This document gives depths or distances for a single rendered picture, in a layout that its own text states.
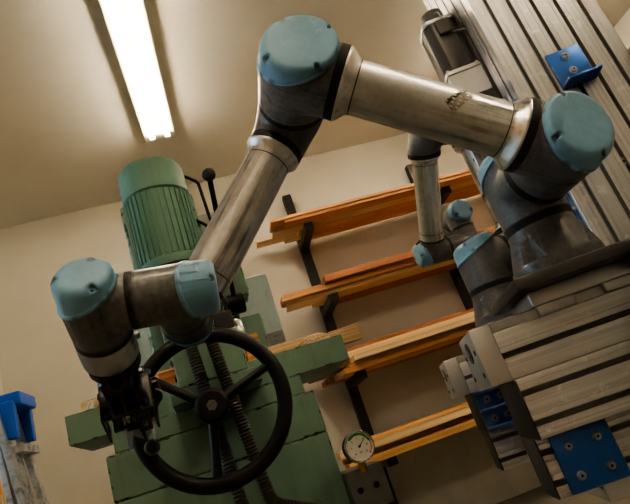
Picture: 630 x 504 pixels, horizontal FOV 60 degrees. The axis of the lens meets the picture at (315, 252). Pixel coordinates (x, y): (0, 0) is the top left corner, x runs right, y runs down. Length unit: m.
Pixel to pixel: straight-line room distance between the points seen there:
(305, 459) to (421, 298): 2.86
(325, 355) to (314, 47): 0.69
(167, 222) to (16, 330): 2.70
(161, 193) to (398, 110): 0.79
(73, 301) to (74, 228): 3.47
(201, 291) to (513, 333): 0.48
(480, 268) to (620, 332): 0.57
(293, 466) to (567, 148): 0.79
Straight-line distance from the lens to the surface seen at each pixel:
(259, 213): 0.88
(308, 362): 1.23
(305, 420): 1.21
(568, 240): 0.95
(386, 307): 3.88
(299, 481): 1.21
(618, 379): 0.93
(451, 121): 0.85
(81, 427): 1.23
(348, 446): 1.16
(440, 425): 3.40
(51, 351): 3.92
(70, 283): 0.70
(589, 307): 0.93
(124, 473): 1.21
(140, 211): 1.46
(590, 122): 0.89
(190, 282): 0.69
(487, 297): 1.43
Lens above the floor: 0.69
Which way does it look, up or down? 18 degrees up
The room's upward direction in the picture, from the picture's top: 19 degrees counter-clockwise
